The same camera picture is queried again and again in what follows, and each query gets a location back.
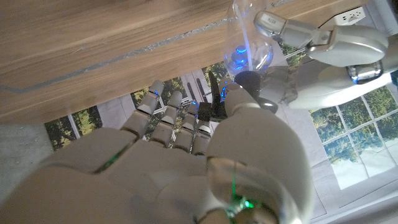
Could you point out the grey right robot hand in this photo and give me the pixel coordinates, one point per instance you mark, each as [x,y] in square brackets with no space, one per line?
[140,180]

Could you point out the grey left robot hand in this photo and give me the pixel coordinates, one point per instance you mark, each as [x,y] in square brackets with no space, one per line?
[348,46]

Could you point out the black spray top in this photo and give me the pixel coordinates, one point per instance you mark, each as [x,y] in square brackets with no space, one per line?
[248,81]

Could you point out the clear plastic spray bottle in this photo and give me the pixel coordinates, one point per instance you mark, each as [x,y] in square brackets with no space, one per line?
[239,34]

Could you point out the white power strip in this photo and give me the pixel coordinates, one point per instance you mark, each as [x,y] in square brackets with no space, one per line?
[345,18]

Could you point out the printed window backdrop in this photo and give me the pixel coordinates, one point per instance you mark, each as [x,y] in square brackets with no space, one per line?
[351,130]

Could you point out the wooden table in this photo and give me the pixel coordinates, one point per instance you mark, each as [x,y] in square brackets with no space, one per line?
[130,54]

